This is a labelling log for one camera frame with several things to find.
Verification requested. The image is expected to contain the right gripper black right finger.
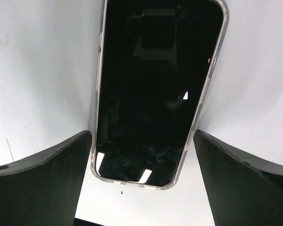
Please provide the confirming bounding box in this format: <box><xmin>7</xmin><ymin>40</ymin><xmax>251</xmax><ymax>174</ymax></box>
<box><xmin>193</xmin><ymin>130</ymin><xmax>283</xmax><ymax>226</ymax></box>

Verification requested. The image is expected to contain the clear magsafe phone case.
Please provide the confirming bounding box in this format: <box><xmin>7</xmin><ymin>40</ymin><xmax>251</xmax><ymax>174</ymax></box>
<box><xmin>91</xmin><ymin>0</ymin><xmax>229</xmax><ymax>191</ymax></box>

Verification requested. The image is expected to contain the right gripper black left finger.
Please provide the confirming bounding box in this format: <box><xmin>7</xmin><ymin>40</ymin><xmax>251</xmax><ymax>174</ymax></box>
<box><xmin>0</xmin><ymin>130</ymin><xmax>92</xmax><ymax>226</ymax></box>

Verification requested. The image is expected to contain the black smartphone blue edge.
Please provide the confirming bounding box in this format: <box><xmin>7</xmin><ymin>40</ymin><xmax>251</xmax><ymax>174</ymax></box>
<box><xmin>95</xmin><ymin>0</ymin><xmax>225</xmax><ymax>185</ymax></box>

